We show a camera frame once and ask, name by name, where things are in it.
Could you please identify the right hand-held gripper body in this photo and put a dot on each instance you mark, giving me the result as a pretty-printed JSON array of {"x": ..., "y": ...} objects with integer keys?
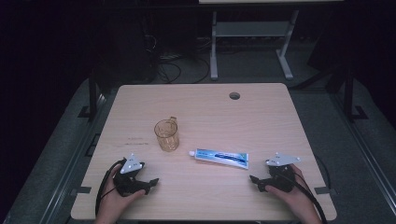
[{"x": 281, "y": 174}]

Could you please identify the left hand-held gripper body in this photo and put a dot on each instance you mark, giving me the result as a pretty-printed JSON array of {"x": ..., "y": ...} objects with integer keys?
[{"x": 131, "y": 165}]

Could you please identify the person's right hand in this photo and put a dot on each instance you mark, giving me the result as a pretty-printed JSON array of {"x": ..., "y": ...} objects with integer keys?
[{"x": 297, "y": 200}]

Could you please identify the person's left hand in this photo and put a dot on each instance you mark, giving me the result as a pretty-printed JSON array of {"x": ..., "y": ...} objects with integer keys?
[{"x": 113, "y": 202}]

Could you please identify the blue and white toothpaste tube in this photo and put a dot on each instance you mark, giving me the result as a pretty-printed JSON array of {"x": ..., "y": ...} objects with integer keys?
[{"x": 222, "y": 157}]

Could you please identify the clear amber plastic cup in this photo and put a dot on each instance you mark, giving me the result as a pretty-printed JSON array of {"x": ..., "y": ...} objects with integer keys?
[{"x": 167, "y": 137}]

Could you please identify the dark computer tower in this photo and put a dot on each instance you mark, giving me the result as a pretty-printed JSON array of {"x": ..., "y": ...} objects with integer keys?
[{"x": 130, "y": 53}]

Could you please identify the white metal stand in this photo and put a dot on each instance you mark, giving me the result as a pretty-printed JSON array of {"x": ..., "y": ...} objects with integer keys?
[{"x": 250, "y": 29}]

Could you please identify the black metal post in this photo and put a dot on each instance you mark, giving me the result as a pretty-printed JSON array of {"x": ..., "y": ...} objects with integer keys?
[
  {"x": 349, "y": 93},
  {"x": 92, "y": 93}
]

